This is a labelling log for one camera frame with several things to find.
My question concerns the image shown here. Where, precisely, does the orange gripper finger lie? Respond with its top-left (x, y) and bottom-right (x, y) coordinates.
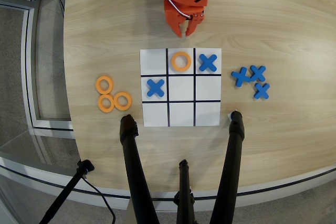
top-left (185, 11), bottom-right (205, 37)
top-left (167, 19), bottom-right (185, 38)

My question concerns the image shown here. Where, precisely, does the orange foam ring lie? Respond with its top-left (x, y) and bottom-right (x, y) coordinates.
top-left (171, 51), bottom-right (193, 72)
top-left (97, 93), bottom-right (116, 113)
top-left (95, 76), bottom-right (115, 95)
top-left (113, 91), bottom-right (133, 111)

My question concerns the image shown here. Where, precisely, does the blue foam cross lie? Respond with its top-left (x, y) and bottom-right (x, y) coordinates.
top-left (198, 54), bottom-right (218, 73)
top-left (249, 65), bottom-right (267, 82)
top-left (146, 79), bottom-right (166, 98)
top-left (230, 66), bottom-right (251, 88)
top-left (253, 82), bottom-right (271, 100)

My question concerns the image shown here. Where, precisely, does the white tic-tac-toe board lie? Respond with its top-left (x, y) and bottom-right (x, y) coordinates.
top-left (140, 48), bottom-right (223, 127)

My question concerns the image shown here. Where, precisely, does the thick black tripod leg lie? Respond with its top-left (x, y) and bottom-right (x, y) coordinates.
top-left (119, 114), bottom-right (161, 224)
top-left (209, 110), bottom-right (246, 224)

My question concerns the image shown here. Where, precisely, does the thin black tripod leg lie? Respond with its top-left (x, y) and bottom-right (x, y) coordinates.
top-left (173, 159), bottom-right (196, 224)

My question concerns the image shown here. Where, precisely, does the slim black stand pole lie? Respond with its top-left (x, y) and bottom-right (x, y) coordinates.
top-left (38, 159), bottom-right (95, 224)

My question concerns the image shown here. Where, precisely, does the grey metal floor frame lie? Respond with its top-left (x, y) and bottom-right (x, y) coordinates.
top-left (0, 0), bottom-right (76, 132)

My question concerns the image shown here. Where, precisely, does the black stand cable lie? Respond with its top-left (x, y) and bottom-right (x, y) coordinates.
top-left (81, 175), bottom-right (117, 224)

